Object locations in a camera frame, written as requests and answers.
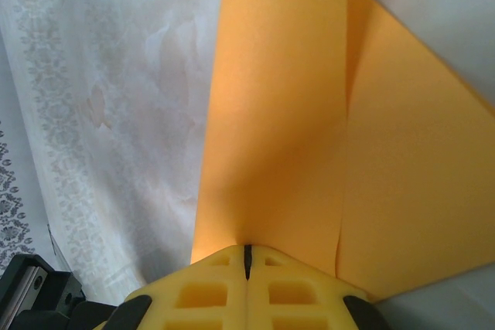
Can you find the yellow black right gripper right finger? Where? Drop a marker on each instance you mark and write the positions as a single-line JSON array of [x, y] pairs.
[[263, 276]]

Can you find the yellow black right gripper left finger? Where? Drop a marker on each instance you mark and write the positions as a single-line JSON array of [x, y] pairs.
[[232, 276]]

